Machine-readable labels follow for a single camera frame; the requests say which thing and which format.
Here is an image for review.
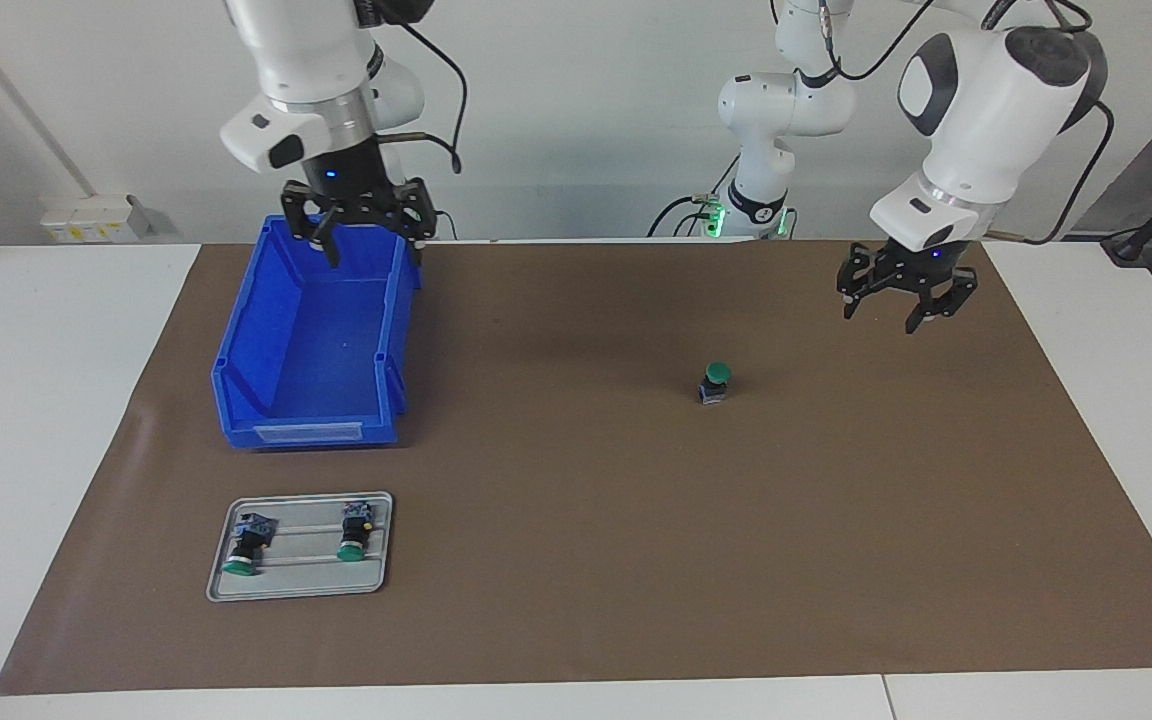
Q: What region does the brown table mat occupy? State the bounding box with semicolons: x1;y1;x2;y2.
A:
0;240;1152;696

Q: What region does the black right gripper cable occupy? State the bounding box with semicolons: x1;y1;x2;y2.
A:
374;20;467;176

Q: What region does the blue plastic storage bin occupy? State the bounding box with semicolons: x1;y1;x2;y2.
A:
211;212;424;449

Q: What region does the grey metal tray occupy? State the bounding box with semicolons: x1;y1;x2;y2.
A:
206;490;394;603

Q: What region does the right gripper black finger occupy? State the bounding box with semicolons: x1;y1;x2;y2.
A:
381;180;437;264
281;183;343;269

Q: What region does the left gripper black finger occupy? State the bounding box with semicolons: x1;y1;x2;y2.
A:
836;248;889;321
904;266;980;336

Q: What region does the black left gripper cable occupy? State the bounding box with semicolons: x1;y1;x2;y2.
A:
816;0;1117;246

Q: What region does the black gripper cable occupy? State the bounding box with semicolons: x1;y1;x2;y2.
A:
374;20;467;176
816;0;1117;246

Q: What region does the white wall power box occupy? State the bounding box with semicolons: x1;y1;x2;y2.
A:
41;193;153;245

